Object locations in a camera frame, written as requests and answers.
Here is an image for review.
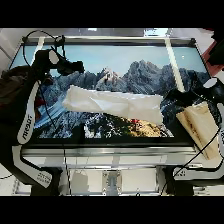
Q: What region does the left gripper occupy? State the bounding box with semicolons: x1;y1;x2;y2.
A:
56;58;86;77

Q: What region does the white T-shirt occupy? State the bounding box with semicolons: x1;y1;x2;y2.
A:
61;84;165;126

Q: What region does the dark red garment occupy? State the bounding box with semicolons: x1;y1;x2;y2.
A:
34;96;45;122

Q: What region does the black garment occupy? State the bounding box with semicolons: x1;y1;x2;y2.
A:
0;64;39;126

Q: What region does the cream garment with brown print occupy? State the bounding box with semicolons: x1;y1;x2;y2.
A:
175;101;222;161

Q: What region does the black cable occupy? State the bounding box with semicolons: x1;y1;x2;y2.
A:
39;81;72;196
22;29;65;68
159;128;222;196

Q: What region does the silver frame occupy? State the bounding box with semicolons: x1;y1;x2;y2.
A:
11;34;224;196

